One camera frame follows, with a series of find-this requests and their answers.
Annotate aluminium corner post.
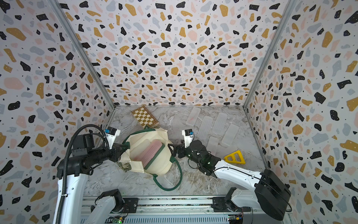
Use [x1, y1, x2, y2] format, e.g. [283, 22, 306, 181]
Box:
[47, 1, 116, 110]
[243, 0, 297, 110]

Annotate black corrugated cable conduit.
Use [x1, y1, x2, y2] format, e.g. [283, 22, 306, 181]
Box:
[54, 124, 110, 224]

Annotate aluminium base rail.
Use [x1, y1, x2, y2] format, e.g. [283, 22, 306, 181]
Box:
[81, 195, 291, 224]

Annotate aluminium corner post left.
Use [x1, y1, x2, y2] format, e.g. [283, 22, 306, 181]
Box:
[47, 1, 116, 110]

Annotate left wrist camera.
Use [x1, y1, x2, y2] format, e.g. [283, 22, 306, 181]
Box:
[104, 127, 121, 149]

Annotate aluminium corner post right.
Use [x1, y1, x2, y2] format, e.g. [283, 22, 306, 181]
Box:
[243, 0, 297, 110]

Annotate pink translucent case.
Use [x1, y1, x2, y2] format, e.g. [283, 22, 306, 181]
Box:
[134, 140, 165, 169]

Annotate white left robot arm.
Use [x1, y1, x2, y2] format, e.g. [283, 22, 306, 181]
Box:
[53, 144, 127, 224]

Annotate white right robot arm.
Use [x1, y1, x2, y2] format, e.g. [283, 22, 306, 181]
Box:
[168, 140, 292, 221]

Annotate dark green case in bag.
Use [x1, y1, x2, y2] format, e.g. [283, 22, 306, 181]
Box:
[142, 142, 165, 169]

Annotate wooden chess board box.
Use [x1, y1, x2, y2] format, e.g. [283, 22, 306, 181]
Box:
[131, 105, 159, 129]

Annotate yellow triangular plastic piece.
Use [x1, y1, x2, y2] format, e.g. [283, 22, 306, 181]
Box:
[224, 150, 246, 164]

